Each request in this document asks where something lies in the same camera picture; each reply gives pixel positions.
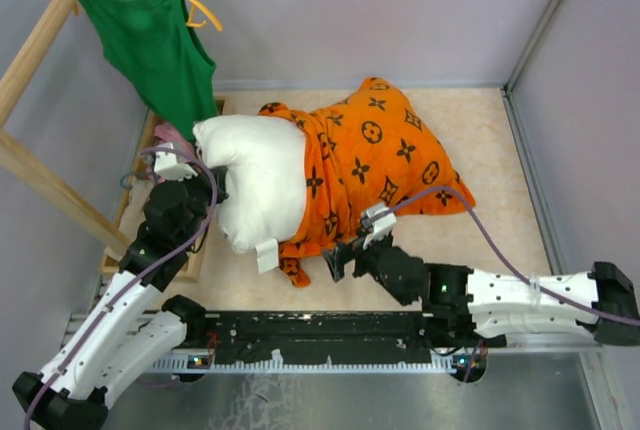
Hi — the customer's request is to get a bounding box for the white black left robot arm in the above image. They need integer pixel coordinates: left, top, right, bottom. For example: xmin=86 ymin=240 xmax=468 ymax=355
xmin=12 ymin=167 xmax=228 ymax=429

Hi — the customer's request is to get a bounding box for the pink cloth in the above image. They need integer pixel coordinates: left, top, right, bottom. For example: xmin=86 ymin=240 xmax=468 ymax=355
xmin=153 ymin=122 xmax=193 ymax=152

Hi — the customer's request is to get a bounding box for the wooden tray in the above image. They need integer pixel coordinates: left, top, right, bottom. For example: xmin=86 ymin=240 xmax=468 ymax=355
xmin=98 ymin=94 xmax=235 ymax=283

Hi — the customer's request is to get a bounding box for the green tank top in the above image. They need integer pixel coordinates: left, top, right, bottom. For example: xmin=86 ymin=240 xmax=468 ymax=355
xmin=79 ymin=0 xmax=218 ymax=143

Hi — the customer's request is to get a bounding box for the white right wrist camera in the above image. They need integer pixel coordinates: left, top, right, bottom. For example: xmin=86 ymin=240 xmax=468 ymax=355
xmin=358 ymin=203 xmax=397 ymax=249

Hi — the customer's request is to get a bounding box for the cream cloth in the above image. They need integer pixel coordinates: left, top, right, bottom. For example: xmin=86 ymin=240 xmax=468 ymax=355
xmin=119 ymin=181 xmax=153 ymax=235

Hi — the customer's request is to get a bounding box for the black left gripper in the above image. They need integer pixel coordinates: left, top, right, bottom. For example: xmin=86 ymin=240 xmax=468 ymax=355
xmin=168 ymin=159 xmax=227 ymax=247

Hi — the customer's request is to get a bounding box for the grey clothes hanger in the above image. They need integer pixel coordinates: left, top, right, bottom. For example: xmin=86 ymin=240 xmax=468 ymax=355
xmin=119 ymin=169 xmax=157 ymax=190

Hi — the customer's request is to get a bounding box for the white pillow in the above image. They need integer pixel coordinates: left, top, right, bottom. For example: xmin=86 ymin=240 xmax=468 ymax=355
xmin=193 ymin=115 xmax=306 ymax=273

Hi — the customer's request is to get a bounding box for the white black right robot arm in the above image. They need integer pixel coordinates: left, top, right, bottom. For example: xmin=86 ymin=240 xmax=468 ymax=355
xmin=322 ymin=236 xmax=639 ymax=347

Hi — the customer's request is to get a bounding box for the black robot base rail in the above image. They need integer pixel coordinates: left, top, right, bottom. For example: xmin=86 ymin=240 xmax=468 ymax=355
xmin=149 ymin=309 xmax=506 ymax=364

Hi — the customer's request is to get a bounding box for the orange patterned pillowcase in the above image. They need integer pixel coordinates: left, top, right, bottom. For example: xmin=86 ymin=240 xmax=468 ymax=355
xmin=259 ymin=77 xmax=476 ymax=288

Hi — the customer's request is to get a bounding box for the wooden clothes rack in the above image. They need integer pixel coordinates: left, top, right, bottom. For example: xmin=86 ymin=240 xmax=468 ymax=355
xmin=1 ymin=0 xmax=146 ymax=266

